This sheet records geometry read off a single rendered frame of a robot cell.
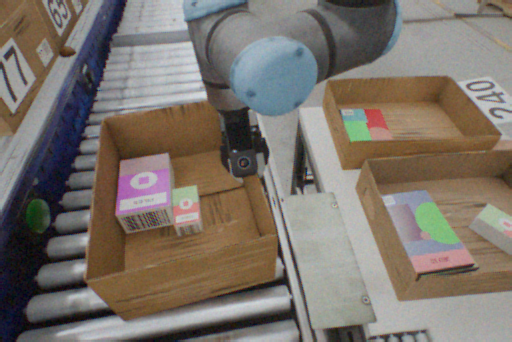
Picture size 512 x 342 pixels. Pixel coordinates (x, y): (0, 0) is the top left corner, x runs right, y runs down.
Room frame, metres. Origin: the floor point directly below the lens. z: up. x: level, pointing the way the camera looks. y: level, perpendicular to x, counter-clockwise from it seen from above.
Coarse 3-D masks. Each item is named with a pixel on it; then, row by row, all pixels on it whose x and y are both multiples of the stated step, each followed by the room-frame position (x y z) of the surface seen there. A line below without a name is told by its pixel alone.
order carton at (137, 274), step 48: (144, 144) 0.57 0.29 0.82; (192, 144) 0.60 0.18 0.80; (96, 192) 0.35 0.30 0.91; (240, 192) 0.47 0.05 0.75; (96, 240) 0.26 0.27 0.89; (144, 240) 0.34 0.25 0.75; (192, 240) 0.34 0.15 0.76; (240, 240) 0.34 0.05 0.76; (96, 288) 0.18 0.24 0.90; (144, 288) 0.20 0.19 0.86; (192, 288) 0.22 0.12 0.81; (240, 288) 0.24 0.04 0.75
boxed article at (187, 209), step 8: (176, 192) 0.44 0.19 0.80; (184, 192) 0.44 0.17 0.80; (192, 192) 0.44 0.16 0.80; (176, 200) 0.41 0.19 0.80; (184, 200) 0.41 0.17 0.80; (192, 200) 0.41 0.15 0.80; (176, 208) 0.39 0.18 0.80; (184, 208) 0.39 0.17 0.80; (192, 208) 0.39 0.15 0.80; (200, 208) 0.41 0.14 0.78; (176, 216) 0.37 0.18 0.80; (184, 216) 0.37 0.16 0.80; (192, 216) 0.37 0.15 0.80; (200, 216) 0.37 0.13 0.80; (176, 224) 0.35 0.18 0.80; (184, 224) 0.35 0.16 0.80; (192, 224) 0.36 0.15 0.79; (200, 224) 0.36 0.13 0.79; (184, 232) 0.35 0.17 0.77; (192, 232) 0.36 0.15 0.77
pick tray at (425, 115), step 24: (336, 96) 0.83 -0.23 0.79; (360, 96) 0.83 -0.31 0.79; (384, 96) 0.84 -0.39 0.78; (408, 96) 0.84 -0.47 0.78; (432, 96) 0.85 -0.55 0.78; (456, 96) 0.78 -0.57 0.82; (336, 120) 0.67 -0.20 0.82; (408, 120) 0.75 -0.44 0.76; (432, 120) 0.75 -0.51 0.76; (456, 120) 0.73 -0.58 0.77; (480, 120) 0.66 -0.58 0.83; (336, 144) 0.63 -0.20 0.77; (360, 144) 0.55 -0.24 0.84; (384, 144) 0.55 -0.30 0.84; (408, 144) 0.56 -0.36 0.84; (432, 144) 0.56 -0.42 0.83; (456, 144) 0.57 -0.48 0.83; (480, 144) 0.57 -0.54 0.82; (360, 168) 0.55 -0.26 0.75
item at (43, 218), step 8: (32, 200) 0.38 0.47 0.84; (40, 200) 0.39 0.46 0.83; (32, 208) 0.36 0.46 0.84; (40, 208) 0.38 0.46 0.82; (48, 208) 0.39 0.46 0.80; (32, 216) 0.35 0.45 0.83; (40, 216) 0.36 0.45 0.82; (48, 216) 0.38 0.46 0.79; (32, 224) 0.34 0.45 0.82; (40, 224) 0.35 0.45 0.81; (48, 224) 0.36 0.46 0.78; (40, 232) 0.34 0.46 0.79
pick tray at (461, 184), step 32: (384, 160) 0.50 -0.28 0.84; (416, 160) 0.50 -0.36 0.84; (448, 160) 0.51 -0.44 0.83; (480, 160) 0.52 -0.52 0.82; (384, 192) 0.47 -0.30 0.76; (448, 192) 0.47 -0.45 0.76; (480, 192) 0.47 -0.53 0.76; (384, 224) 0.34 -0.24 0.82; (384, 256) 0.30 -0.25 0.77; (480, 256) 0.30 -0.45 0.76; (416, 288) 0.22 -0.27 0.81; (448, 288) 0.22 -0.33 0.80; (480, 288) 0.23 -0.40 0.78
